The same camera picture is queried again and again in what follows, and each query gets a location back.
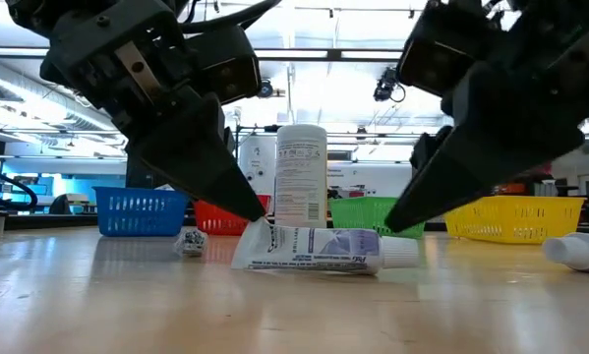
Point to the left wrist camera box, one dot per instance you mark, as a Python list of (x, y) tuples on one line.
[(225, 64)]

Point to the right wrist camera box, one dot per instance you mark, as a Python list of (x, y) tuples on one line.
[(434, 59)]

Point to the dark storage shelf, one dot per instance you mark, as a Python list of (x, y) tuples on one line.
[(559, 189)]

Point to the nail clipper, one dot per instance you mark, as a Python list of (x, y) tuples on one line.
[(192, 242)]

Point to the white wipes canister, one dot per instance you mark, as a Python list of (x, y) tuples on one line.
[(301, 172)]

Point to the black monitor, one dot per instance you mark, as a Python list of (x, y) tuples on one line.
[(134, 177)]

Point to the white panel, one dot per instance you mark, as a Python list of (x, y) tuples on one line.
[(257, 157)]

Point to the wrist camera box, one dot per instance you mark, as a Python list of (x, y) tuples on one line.
[(225, 64), (434, 59)]

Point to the red plastic basket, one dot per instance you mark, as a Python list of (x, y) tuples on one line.
[(215, 223)]

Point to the yellow plastic basket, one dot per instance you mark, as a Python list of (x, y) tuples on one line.
[(520, 218)]

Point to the black overhead camera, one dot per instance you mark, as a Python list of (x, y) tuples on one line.
[(268, 89)]

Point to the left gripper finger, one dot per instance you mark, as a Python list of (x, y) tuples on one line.
[(195, 152)]

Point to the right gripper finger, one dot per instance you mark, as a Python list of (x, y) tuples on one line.
[(495, 133), (427, 147)]

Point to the white purple toothpaste tube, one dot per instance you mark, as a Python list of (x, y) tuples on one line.
[(574, 251), (313, 248)]

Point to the blue plastic basket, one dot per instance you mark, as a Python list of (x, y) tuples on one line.
[(139, 211)]

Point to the green plastic basket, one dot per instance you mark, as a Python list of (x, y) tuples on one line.
[(358, 214)]

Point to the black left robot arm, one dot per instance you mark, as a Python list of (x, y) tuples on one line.
[(28, 15)]

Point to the black beam with light strips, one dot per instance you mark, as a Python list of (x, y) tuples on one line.
[(323, 54)]

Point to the dark office chair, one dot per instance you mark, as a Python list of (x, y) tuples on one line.
[(60, 204)]

